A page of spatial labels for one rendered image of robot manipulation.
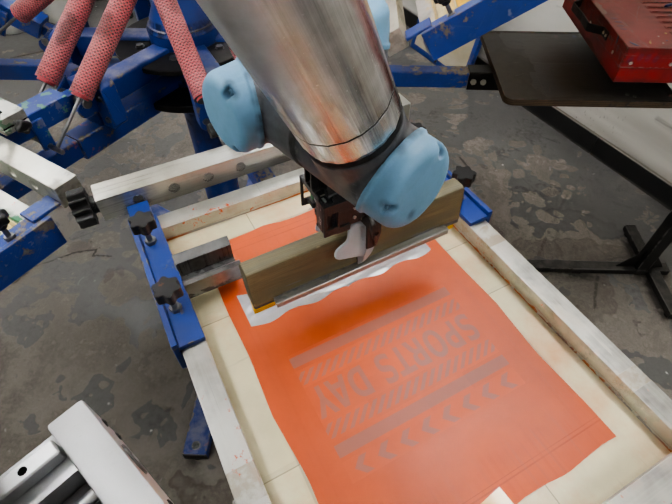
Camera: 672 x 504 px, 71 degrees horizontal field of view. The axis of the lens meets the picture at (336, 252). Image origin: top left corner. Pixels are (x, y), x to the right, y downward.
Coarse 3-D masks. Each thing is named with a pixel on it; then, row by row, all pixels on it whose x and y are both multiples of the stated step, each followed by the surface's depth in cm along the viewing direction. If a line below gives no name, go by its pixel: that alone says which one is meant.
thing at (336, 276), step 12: (444, 228) 74; (408, 240) 73; (420, 240) 73; (384, 252) 71; (396, 252) 71; (360, 264) 70; (372, 264) 70; (324, 276) 69; (336, 276) 69; (348, 276) 69; (300, 288) 67; (312, 288) 67; (276, 300) 66; (288, 300) 66
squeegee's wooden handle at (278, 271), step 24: (456, 192) 71; (432, 216) 72; (456, 216) 75; (312, 240) 65; (336, 240) 65; (384, 240) 70; (240, 264) 62; (264, 264) 62; (288, 264) 63; (312, 264) 66; (336, 264) 68; (264, 288) 64; (288, 288) 67
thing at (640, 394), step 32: (256, 192) 93; (288, 192) 96; (160, 224) 88; (192, 224) 90; (480, 224) 88; (512, 256) 82; (544, 288) 78; (544, 320) 78; (576, 320) 74; (192, 352) 70; (576, 352) 74; (608, 352) 70; (608, 384) 70; (640, 384) 67; (224, 416) 64; (640, 416) 67; (224, 448) 61; (256, 480) 59; (640, 480) 59
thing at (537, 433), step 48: (432, 240) 90; (384, 288) 82; (432, 288) 82; (480, 288) 82; (528, 384) 71; (480, 432) 66; (528, 432) 66; (576, 432) 66; (480, 480) 62; (528, 480) 62
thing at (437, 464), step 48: (240, 240) 90; (288, 240) 90; (240, 288) 82; (240, 336) 76; (288, 336) 76; (288, 384) 71; (288, 432) 66; (336, 480) 62; (384, 480) 62; (432, 480) 62
